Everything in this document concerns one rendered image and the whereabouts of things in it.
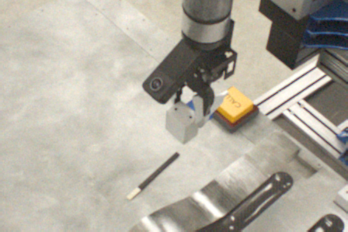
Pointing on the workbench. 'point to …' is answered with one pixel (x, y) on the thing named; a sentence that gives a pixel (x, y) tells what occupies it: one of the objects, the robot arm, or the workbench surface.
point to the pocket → (301, 164)
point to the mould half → (196, 202)
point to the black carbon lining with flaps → (265, 191)
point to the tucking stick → (152, 176)
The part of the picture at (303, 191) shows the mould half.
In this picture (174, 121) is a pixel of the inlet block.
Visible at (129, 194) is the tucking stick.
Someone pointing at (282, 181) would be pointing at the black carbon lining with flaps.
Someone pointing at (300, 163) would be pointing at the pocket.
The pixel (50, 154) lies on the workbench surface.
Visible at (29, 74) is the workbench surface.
